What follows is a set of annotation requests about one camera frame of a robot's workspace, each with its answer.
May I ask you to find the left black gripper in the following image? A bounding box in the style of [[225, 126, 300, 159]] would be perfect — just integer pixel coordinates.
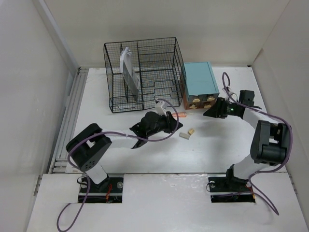
[[146, 111, 182, 137]]

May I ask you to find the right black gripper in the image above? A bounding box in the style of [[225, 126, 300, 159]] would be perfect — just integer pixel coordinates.
[[203, 97, 239, 118]]

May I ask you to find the teal and orange drawer box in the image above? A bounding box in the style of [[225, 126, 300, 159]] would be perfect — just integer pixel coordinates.
[[183, 61, 219, 110]]

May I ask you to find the black setup guide booklet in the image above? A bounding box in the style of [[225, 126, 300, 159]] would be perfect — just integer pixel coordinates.
[[121, 61, 140, 101]]

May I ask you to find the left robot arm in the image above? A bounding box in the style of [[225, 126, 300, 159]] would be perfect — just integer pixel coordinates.
[[66, 111, 183, 192]]

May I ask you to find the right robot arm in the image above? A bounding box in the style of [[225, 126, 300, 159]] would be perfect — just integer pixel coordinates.
[[204, 90, 291, 192]]

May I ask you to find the orange highlighter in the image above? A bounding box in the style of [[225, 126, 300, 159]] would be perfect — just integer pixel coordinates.
[[172, 112, 187, 118]]

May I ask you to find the grey eraser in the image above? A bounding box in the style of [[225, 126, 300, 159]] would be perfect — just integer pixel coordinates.
[[179, 132, 190, 140]]

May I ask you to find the small wooden block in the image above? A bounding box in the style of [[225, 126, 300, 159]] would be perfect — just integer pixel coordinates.
[[188, 129, 195, 135]]

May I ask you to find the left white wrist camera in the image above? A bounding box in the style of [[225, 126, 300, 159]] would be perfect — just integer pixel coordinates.
[[155, 99, 167, 116]]

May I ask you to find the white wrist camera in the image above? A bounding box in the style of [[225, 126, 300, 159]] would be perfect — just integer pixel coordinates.
[[222, 87, 238, 101], [155, 99, 167, 116]]

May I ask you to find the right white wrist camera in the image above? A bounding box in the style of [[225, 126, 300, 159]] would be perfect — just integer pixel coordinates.
[[222, 87, 238, 101]]

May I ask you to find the black wire mesh organizer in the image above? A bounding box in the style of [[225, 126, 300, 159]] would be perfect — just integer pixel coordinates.
[[103, 37, 186, 113]]

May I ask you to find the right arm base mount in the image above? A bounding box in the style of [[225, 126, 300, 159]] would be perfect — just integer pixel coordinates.
[[207, 174, 255, 203]]

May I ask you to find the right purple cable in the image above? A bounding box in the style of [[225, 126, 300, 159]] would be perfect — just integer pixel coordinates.
[[222, 72, 294, 215]]

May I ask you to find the purple cable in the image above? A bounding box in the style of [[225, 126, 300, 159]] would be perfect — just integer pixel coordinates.
[[56, 98, 184, 232], [222, 72, 294, 215]]

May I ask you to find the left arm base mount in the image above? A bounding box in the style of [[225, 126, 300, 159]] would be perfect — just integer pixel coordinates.
[[77, 176, 124, 203]]

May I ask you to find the aluminium rail frame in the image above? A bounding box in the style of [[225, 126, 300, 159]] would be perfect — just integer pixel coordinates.
[[47, 67, 89, 174]]

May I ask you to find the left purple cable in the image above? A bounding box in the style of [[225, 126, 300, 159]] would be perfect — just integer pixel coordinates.
[[56, 98, 184, 232]]

